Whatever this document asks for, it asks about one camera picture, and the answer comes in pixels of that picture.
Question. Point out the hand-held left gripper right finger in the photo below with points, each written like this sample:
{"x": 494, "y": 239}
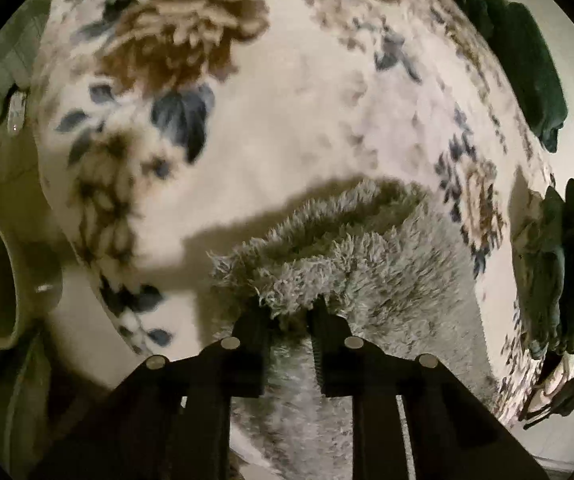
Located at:
{"x": 332, "y": 350}

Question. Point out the grey fluffy pants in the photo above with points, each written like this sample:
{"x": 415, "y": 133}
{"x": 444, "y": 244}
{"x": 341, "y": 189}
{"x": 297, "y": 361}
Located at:
{"x": 347, "y": 270}

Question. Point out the pile of dark clothes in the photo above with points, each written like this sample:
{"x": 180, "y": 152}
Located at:
{"x": 552, "y": 270}

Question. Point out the floral printed blanket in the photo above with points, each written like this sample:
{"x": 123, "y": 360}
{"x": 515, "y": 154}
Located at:
{"x": 287, "y": 100}

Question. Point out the small white device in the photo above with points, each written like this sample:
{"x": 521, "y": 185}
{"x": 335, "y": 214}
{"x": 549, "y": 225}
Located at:
{"x": 16, "y": 110}

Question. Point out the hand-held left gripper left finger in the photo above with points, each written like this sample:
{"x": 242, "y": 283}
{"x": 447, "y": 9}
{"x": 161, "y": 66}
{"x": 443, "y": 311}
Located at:
{"x": 249, "y": 347}

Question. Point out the round beige bucket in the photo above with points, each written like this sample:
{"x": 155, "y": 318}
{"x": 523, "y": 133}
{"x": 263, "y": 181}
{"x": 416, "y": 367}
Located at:
{"x": 2, "y": 285}

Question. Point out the dark green cloth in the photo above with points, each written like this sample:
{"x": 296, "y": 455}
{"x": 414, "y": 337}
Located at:
{"x": 522, "y": 55}

